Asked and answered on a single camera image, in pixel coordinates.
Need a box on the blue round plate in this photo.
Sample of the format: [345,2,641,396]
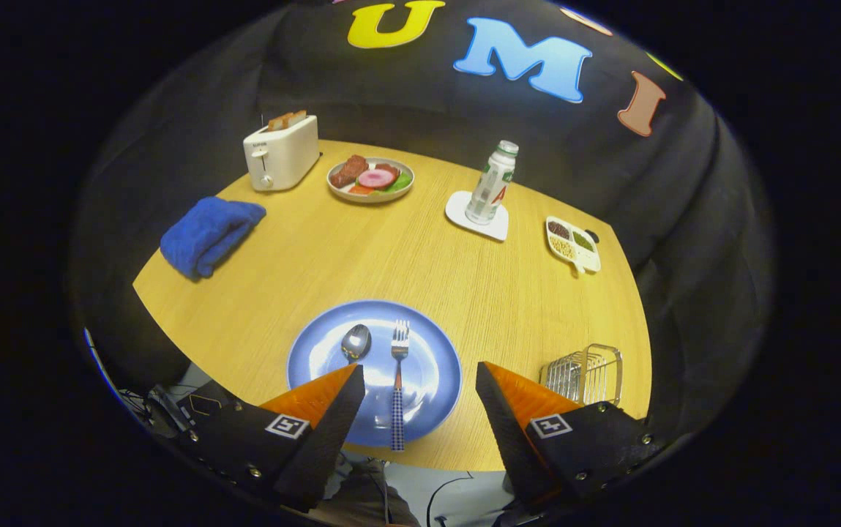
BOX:
[286,299,463,448]

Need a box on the white square coaster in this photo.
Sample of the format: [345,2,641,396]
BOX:
[444,190,510,242]

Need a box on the spoon with checkered handle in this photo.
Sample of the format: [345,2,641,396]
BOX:
[340,324,373,367]

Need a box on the grey plate of food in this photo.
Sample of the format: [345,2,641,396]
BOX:
[326,154,415,203]

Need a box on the metal wire cutlery basket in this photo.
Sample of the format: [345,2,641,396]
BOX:
[539,343,624,407]

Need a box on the blue folded towel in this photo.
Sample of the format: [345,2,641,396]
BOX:
[160,196,267,282]

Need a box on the fork with checkered handle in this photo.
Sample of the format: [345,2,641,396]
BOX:
[389,318,411,452]

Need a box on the black cable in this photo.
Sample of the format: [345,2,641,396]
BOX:
[426,471,476,526]

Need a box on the white toaster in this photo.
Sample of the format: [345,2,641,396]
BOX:
[243,113,321,193]

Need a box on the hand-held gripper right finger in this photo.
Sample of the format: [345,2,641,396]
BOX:
[476,362,666,513]

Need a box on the white bottle with green label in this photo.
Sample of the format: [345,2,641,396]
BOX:
[465,140,520,225]

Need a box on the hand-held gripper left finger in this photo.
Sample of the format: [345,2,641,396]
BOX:
[171,364,367,513]

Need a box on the person's trousered leg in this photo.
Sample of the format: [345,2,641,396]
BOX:
[318,457,421,527]

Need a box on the white divided tray of beans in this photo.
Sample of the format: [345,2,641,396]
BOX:
[545,215,602,275]

